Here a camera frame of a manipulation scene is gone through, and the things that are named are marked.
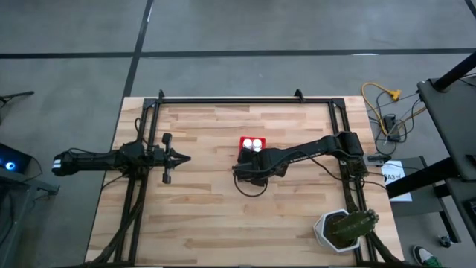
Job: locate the green cactus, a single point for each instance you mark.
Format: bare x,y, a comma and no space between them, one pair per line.
353,225

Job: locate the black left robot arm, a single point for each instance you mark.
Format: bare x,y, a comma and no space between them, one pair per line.
93,160

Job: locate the white angular plant pot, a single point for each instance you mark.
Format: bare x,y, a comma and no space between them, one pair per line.
319,229

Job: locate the grey metal clamp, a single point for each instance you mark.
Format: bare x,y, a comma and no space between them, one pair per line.
375,159

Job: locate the grey base plate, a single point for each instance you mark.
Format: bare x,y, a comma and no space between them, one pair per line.
420,208

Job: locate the black caster wheel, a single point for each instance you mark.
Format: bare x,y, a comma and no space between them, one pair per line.
445,242

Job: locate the black metal table frame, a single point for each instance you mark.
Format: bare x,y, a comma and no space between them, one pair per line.
241,100

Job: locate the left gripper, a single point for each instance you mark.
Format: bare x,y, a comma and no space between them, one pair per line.
167,160

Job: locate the black stand pole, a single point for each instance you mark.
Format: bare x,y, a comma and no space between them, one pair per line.
455,72

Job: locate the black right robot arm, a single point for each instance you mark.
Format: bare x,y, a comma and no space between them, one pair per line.
308,150

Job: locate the red plastic basket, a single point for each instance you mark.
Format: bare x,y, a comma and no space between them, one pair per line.
264,141

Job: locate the white printed paper sheet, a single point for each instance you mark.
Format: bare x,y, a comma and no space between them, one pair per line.
399,171

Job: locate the dark grey shelf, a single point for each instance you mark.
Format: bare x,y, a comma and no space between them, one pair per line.
463,208

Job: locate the black stand crossbar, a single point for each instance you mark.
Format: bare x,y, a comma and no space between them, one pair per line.
420,178

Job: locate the dark grey side table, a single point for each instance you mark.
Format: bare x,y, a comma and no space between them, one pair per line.
453,123

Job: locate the grey metal cart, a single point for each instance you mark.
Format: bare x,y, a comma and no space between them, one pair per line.
26,181

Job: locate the black tripod leg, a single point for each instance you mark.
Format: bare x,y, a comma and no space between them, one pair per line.
16,95

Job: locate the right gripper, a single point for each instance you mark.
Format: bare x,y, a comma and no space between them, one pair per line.
260,165

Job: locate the person's shoe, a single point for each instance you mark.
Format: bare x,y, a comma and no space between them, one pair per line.
424,256

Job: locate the computer with blue light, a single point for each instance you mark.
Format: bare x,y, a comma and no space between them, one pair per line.
11,165

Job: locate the black power strip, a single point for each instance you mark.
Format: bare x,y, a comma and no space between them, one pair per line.
390,123

